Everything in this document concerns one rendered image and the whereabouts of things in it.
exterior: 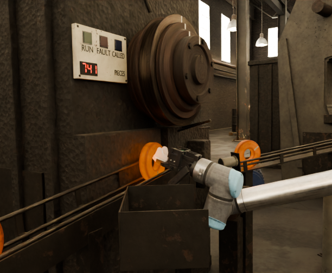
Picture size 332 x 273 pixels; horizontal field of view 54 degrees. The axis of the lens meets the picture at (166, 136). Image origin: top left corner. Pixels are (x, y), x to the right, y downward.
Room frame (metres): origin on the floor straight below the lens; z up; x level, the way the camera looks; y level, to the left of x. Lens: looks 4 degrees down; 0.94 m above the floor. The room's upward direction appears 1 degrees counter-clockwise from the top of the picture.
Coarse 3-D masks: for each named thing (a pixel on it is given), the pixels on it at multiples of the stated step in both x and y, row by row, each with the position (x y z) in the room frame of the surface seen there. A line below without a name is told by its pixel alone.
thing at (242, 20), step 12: (240, 0) 10.06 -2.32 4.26; (240, 12) 10.06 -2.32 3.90; (240, 24) 10.06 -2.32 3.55; (240, 36) 10.06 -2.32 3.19; (240, 48) 10.06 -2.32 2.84; (240, 60) 10.06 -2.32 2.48; (240, 72) 10.06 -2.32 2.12; (240, 84) 10.06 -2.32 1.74; (240, 96) 10.06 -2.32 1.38; (240, 108) 10.06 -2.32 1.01; (240, 120) 10.06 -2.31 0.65; (240, 132) 10.06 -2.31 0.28
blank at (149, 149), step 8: (152, 144) 1.27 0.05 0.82; (144, 152) 1.24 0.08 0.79; (152, 152) 1.26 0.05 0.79; (144, 160) 1.22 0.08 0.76; (144, 168) 1.22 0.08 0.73; (152, 168) 1.26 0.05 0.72; (160, 168) 1.31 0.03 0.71; (144, 176) 1.24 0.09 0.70; (152, 176) 1.26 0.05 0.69; (160, 176) 1.31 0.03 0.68
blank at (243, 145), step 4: (244, 140) 1.76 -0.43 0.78; (248, 140) 1.75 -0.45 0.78; (240, 144) 1.74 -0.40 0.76; (244, 144) 1.74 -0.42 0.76; (248, 144) 1.75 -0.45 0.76; (252, 144) 1.76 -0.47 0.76; (256, 144) 1.77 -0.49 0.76; (236, 148) 1.74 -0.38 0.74; (240, 148) 1.73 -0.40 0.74; (244, 148) 1.74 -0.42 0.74; (248, 148) 1.78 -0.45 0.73; (252, 148) 1.76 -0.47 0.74; (256, 148) 1.77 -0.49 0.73; (236, 152) 1.73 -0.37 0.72; (240, 152) 1.73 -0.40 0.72; (244, 152) 1.74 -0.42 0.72; (252, 152) 1.77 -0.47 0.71; (256, 152) 1.77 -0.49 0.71; (240, 156) 1.73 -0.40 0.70; (252, 156) 1.77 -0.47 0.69; (256, 156) 1.77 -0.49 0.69; (240, 160) 1.73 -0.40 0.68; (256, 160) 1.77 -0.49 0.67; (240, 164) 1.73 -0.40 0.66; (256, 164) 1.77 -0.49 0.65
